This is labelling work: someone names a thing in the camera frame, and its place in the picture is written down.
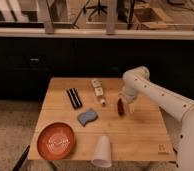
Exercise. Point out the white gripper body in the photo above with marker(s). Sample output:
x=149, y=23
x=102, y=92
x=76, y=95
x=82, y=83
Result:
x=129, y=94

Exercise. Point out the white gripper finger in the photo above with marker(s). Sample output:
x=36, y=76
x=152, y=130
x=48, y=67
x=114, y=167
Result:
x=131, y=107
x=120, y=95

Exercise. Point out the dark red pepper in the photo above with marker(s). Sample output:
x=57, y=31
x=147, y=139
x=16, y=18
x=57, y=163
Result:
x=120, y=107

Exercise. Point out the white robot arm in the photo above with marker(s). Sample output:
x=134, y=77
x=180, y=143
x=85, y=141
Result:
x=179, y=107

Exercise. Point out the orange ceramic bowl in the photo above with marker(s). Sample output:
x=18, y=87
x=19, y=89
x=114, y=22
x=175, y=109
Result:
x=55, y=141

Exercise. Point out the small white bottle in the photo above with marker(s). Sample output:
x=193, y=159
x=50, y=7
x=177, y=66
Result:
x=98, y=89

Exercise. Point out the blue sponge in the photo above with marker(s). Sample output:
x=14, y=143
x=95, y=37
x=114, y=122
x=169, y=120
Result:
x=86, y=117

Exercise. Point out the black striped rectangular block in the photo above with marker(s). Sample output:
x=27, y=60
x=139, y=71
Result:
x=74, y=98

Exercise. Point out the white foam cup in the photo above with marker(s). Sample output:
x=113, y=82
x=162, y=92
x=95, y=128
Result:
x=102, y=154

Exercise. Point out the cardboard box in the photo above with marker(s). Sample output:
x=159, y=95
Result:
x=151, y=18

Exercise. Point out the black office chair base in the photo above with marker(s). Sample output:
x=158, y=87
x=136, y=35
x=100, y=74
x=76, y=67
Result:
x=98, y=8

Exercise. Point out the black table leg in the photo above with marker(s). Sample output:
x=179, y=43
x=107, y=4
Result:
x=21, y=159

